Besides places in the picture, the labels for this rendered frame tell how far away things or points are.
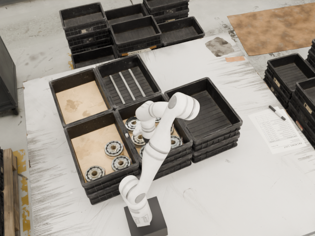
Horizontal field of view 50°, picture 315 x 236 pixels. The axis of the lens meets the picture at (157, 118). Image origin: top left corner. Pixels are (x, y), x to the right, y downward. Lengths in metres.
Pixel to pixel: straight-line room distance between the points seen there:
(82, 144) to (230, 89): 1.04
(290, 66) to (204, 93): 1.31
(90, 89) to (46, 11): 2.58
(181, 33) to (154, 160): 2.14
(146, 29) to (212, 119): 1.47
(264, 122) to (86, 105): 1.10
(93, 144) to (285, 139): 1.12
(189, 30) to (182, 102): 2.14
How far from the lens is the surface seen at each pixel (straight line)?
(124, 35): 3.18
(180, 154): 1.82
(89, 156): 1.91
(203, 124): 1.97
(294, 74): 3.20
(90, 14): 3.54
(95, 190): 1.79
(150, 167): 1.37
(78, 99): 2.19
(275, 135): 2.15
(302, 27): 4.23
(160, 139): 1.32
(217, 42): 2.70
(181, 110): 1.27
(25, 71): 3.87
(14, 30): 4.53
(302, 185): 2.01
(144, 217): 1.63
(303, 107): 2.81
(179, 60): 2.55
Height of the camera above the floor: 2.38
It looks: 51 degrees down
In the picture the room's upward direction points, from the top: 5 degrees counter-clockwise
